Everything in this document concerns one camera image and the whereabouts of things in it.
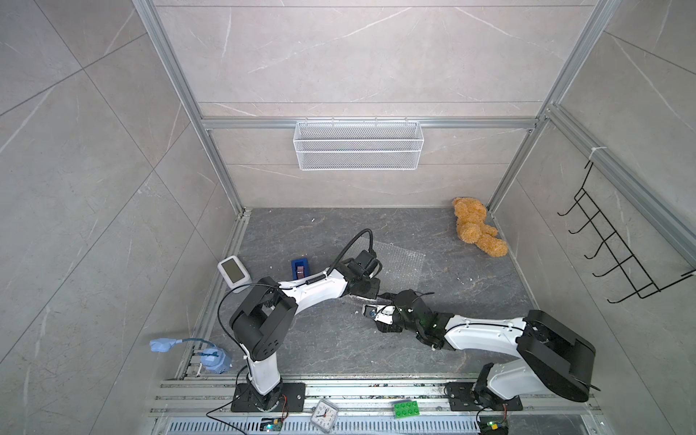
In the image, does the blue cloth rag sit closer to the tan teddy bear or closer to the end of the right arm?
the end of the right arm

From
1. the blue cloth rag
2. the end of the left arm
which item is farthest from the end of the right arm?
the blue cloth rag

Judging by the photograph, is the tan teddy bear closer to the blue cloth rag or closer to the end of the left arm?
the end of the left arm

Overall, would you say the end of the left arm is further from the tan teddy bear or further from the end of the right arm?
the tan teddy bear

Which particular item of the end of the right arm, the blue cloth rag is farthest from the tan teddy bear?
the blue cloth rag

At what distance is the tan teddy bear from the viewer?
0.97m

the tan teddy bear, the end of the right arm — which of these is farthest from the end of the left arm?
the tan teddy bear

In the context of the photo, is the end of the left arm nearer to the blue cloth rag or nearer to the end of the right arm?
the end of the right arm
